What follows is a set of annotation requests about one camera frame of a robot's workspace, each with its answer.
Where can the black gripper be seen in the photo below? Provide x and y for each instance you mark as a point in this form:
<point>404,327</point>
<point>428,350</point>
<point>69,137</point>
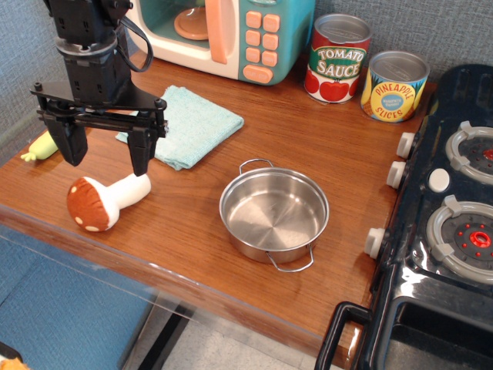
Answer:
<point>99,92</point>

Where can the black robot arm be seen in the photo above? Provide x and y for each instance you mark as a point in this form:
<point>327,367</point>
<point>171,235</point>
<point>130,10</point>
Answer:
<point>83,22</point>

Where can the light blue folded towel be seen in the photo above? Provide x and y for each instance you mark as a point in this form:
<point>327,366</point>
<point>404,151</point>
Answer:
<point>196,126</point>

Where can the stainless steel pot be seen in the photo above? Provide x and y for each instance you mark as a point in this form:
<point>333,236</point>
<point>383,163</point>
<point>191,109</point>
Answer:
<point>274,215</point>

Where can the yellow-green plush vegetable toy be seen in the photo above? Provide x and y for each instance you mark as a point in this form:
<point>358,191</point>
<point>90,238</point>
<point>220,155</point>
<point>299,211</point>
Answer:
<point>41,149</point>

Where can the plush brown mushroom toy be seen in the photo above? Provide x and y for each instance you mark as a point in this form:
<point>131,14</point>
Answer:
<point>96,208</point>

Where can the teal toy microwave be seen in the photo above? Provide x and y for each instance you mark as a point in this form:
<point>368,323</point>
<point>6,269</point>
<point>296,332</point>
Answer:
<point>250,41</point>

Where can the orange plush toy corner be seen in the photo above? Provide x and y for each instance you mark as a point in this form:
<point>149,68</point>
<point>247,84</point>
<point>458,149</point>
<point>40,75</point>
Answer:
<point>13,364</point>

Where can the tomato sauce can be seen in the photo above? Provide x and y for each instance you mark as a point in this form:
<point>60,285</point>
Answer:
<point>338,51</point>

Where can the white stove knob bottom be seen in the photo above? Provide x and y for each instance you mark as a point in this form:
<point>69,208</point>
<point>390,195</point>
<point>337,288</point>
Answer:
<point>374,241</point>

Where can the white stove knob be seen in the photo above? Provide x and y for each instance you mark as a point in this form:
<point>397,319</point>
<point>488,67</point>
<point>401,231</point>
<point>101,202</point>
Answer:
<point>405,144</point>
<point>374,241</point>
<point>395,174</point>

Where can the white stove knob middle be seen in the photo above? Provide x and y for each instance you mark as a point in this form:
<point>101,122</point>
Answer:
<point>395,174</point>

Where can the pineapple slices can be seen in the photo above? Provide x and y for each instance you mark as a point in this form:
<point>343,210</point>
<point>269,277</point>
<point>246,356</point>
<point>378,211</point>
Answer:
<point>394,84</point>

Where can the white stove knob top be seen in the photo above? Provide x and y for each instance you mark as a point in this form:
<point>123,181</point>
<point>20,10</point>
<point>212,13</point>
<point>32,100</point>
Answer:
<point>405,144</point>

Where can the white round stove button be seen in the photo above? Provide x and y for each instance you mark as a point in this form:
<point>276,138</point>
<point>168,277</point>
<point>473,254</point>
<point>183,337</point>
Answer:
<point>439,180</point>

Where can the grey upper stove burner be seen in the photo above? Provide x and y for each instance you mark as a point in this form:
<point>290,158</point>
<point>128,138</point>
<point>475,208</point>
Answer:
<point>469,151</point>

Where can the grey stove burner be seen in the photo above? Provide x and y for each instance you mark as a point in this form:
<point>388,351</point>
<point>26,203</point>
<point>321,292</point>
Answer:
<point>459,235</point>
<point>469,151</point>

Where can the grey lower stove burner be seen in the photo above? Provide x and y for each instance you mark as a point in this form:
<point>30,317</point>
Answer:
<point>459,235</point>

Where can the black toy stove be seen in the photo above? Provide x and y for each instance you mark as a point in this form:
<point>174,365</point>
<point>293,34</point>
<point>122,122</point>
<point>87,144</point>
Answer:
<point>431,304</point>

